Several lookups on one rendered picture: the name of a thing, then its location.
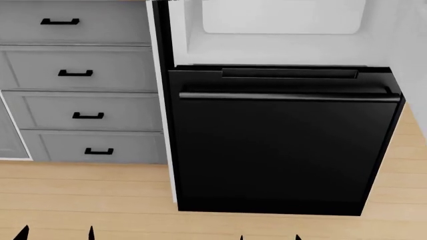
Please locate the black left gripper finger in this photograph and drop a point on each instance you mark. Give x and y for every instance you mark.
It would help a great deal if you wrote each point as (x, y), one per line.
(91, 235)
(23, 235)

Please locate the gray cabinet door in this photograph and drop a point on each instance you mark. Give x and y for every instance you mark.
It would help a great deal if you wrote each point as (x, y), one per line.
(11, 140)

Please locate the white fridge interior compartment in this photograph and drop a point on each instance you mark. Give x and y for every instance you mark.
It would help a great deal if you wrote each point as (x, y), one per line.
(277, 50)

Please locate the black fridge door edge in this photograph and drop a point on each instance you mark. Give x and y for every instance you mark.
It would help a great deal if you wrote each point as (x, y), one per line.
(164, 32)

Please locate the white fridge crisper bin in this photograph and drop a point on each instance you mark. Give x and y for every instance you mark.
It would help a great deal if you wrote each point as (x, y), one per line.
(280, 17)

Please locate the gray cabinet drawer front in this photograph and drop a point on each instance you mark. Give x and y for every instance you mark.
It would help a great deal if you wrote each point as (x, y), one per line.
(100, 30)
(126, 112)
(133, 150)
(110, 72)

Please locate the white cabinet side panel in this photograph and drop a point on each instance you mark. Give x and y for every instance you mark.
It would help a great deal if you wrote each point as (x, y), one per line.
(165, 120)

